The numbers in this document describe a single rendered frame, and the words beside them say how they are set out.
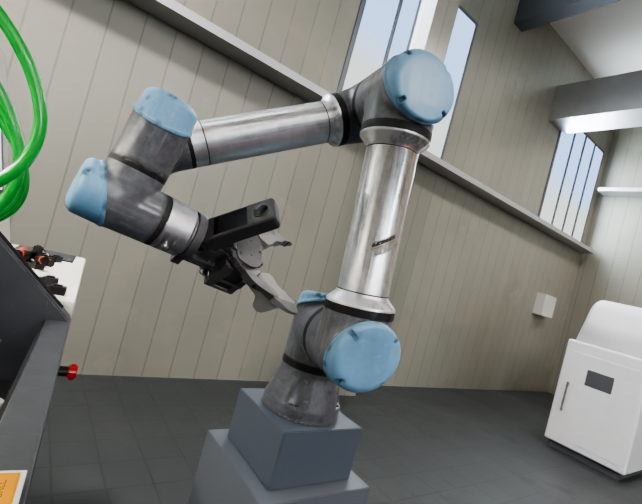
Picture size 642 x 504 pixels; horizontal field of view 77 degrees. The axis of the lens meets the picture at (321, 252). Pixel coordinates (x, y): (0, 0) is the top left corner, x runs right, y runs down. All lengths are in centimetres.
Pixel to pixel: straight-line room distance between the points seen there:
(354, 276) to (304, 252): 305
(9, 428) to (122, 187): 28
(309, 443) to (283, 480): 7
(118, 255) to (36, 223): 51
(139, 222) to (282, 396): 40
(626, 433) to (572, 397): 48
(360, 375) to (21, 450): 41
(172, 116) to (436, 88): 38
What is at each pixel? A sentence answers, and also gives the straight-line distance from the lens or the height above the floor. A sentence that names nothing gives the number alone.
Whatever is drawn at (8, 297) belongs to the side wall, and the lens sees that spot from 91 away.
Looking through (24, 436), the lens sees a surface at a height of 95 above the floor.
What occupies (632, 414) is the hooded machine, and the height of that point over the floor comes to 60.
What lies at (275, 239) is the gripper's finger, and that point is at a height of 120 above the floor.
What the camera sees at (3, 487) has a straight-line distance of 42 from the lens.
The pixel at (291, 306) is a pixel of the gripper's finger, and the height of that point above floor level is 111.
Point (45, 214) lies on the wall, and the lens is 306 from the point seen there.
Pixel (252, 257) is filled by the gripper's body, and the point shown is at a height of 117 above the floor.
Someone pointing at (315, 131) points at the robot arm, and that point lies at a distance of 74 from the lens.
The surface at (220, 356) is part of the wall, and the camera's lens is 355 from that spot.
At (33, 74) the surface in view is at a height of 131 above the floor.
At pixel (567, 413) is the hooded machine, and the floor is 37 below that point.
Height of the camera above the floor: 119
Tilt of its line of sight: 1 degrees up
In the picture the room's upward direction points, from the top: 15 degrees clockwise
